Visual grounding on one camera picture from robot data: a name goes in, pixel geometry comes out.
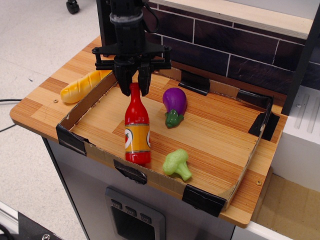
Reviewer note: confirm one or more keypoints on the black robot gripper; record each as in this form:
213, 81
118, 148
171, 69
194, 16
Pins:
132, 51

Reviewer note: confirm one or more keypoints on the red hot sauce bottle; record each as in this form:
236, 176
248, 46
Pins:
137, 129

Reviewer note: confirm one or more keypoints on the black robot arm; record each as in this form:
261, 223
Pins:
118, 7

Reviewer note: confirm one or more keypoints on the cardboard fence with black tape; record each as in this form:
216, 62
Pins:
222, 129

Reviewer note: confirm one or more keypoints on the purple toy eggplant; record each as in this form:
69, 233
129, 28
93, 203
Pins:
175, 102

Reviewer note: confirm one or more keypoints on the yellow toy bread loaf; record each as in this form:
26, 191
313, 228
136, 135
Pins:
78, 89

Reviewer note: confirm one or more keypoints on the black caster wheel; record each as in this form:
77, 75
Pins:
72, 6

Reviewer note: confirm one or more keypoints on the green toy broccoli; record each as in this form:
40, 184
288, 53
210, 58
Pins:
176, 163

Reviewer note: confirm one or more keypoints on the grey oven control panel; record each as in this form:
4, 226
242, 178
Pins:
133, 220

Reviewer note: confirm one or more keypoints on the white toy sink unit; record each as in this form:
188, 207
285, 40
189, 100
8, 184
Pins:
297, 157

